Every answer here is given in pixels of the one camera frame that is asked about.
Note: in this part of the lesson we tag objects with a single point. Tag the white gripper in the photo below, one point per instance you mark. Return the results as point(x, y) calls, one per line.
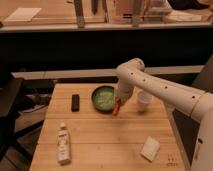
point(123, 95)

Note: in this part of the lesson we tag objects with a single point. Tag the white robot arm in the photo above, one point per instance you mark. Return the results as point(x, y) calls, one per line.
point(194, 103)

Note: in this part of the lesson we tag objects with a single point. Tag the green ceramic bowl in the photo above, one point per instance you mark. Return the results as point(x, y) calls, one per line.
point(103, 98)

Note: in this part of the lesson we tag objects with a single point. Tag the white paper cup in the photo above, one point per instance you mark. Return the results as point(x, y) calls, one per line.
point(143, 100)

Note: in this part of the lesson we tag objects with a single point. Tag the black rectangular remote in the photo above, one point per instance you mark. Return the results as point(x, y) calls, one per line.
point(75, 105)

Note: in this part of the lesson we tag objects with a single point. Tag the white folded napkin packet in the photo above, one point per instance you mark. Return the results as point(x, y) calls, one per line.
point(150, 149)

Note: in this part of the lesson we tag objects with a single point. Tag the white lotion bottle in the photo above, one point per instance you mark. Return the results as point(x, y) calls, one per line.
point(63, 153)

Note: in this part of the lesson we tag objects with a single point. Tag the black chair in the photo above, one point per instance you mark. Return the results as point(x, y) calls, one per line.
point(10, 92)

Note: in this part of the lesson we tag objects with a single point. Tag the white paper sheet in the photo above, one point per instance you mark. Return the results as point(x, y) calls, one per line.
point(23, 15)

